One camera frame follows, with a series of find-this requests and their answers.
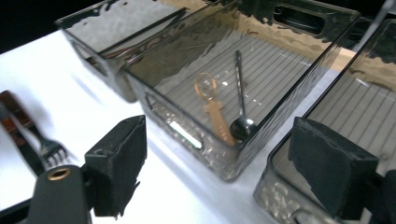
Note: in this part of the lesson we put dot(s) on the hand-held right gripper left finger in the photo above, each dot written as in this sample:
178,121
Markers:
120,161

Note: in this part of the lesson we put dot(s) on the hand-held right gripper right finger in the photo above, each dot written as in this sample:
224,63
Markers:
333,168

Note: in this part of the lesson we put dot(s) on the smoky clear plastic bin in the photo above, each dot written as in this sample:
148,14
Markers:
358,105
174,124
93,31

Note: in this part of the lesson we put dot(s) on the metal spoon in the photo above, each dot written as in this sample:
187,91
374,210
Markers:
243,127

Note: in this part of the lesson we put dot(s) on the translucent orange plastic spoon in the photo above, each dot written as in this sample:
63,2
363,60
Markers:
218,118

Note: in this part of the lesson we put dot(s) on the dark metal fork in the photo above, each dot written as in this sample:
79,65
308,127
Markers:
49,149

